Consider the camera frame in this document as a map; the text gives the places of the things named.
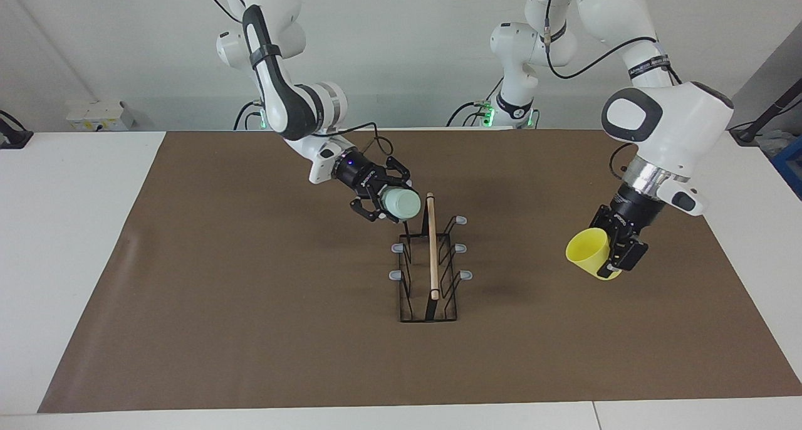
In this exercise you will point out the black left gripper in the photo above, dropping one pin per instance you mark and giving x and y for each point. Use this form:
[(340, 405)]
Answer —
[(630, 214)]

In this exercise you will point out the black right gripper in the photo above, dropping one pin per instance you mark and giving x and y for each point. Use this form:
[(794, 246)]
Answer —
[(366, 178)]

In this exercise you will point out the pale green plastic cup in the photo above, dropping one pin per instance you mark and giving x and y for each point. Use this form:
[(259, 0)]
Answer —
[(401, 205)]

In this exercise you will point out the yellow plastic cup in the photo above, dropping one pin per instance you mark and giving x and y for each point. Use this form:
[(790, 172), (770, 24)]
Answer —
[(588, 251)]

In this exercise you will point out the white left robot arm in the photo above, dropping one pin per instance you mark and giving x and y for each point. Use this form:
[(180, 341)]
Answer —
[(677, 129)]

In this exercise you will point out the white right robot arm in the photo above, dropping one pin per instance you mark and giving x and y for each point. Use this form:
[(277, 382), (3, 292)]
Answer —
[(282, 98)]

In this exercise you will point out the brown table mat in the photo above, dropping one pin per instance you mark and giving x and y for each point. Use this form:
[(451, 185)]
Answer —
[(313, 355)]

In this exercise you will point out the blue box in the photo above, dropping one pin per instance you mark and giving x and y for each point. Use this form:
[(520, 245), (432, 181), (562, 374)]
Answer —
[(791, 167)]

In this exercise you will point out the black stand pole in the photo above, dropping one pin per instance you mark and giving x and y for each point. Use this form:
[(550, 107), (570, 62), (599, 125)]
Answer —
[(761, 118)]

